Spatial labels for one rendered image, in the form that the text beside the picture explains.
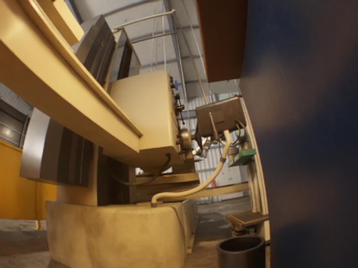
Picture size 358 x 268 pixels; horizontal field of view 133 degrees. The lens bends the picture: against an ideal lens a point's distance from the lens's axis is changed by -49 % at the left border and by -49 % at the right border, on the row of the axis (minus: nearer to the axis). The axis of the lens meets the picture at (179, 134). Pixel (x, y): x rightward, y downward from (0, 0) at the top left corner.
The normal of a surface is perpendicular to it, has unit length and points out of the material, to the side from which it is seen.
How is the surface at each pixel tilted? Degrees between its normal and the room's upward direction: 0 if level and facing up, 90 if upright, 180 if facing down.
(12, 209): 90
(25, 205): 90
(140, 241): 90
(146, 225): 90
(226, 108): 110
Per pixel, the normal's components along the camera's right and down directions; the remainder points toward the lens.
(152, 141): -0.15, -0.36
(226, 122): -0.35, 0.01
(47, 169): 0.98, -0.14
